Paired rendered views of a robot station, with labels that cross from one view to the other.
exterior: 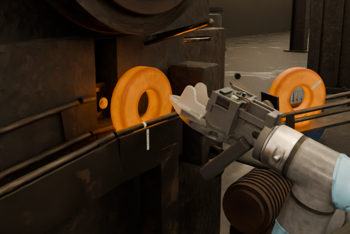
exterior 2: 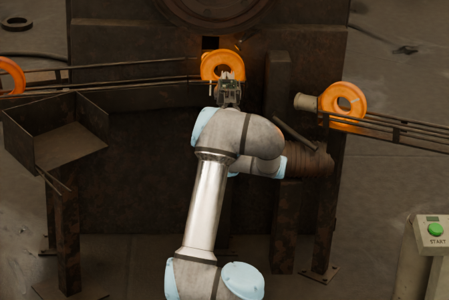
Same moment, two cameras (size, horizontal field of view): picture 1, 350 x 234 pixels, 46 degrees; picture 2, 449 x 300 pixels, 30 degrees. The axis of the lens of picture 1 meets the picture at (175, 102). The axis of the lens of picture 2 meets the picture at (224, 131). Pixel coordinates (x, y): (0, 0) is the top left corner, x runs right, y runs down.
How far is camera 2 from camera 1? 2.37 m
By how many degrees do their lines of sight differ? 48
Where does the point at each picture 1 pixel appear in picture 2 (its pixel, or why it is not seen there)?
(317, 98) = (355, 110)
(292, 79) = (335, 89)
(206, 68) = (272, 61)
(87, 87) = (195, 51)
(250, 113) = (228, 96)
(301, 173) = not seen: hidden behind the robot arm
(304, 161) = not seen: hidden behind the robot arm
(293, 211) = not seen: hidden behind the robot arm
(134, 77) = (211, 55)
